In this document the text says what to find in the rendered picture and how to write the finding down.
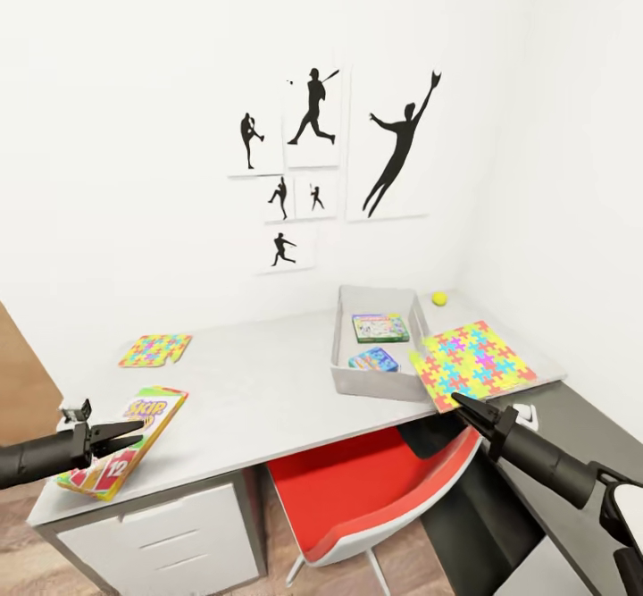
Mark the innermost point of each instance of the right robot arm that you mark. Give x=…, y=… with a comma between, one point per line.
x=514, y=435

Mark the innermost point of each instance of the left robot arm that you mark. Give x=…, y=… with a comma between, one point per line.
x=72, y=447

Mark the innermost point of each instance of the board game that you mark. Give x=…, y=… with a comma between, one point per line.
x=155, y=405
x=379, y=328
x=376, y=359

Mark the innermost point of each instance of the jigsaw puzzle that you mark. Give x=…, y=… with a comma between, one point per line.
x=471, y=360
x=151, y=350

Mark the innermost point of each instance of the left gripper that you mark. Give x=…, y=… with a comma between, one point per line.
x=66, y=451

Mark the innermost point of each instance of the toy box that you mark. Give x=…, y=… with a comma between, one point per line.
x=403, y=384

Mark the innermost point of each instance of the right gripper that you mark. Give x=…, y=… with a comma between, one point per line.
x=525, y=449

